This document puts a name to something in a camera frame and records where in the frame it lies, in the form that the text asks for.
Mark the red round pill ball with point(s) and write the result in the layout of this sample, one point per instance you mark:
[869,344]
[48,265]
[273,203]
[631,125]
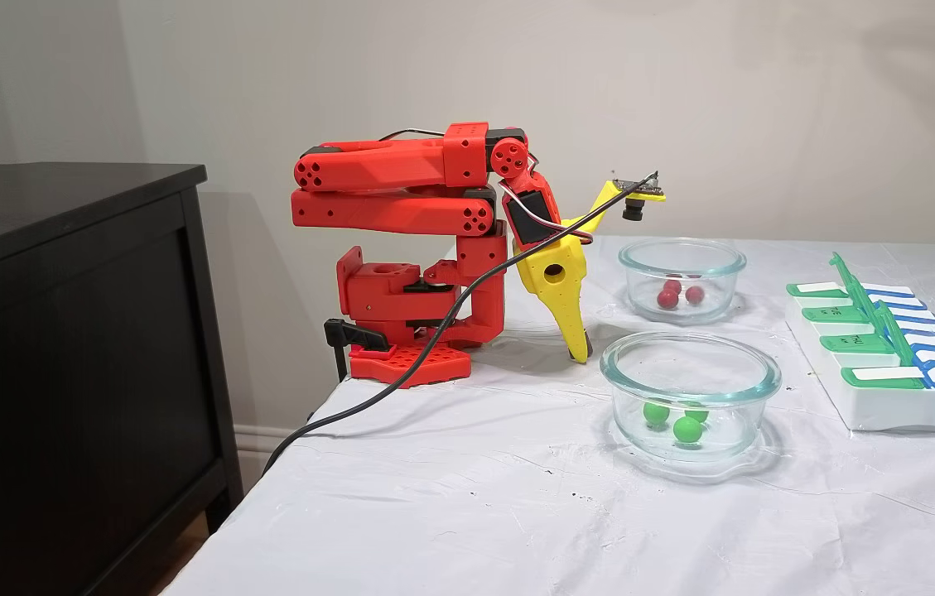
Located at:
[694,294]
[667,300]
[672,285]

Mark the round clear glass bowl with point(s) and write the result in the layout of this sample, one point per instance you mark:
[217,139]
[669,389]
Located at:
[637,290]
[624,414]

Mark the green round pill ball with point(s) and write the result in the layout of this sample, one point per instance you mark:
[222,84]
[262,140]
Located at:
[687,429]
[698,410]
[656,412]

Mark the black table clamp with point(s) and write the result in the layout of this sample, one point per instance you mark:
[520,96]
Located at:
[355,335]

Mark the white tablecloth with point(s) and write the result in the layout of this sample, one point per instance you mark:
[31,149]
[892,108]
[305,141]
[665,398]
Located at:
[475,513]

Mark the green blue weekly pill organizer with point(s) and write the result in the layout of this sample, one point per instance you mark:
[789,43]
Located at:
[873,406]

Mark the white baseboard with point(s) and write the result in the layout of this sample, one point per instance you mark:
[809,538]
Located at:
[256,439]

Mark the black wooden cabinet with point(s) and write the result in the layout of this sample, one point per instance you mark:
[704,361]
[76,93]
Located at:
[61,372]

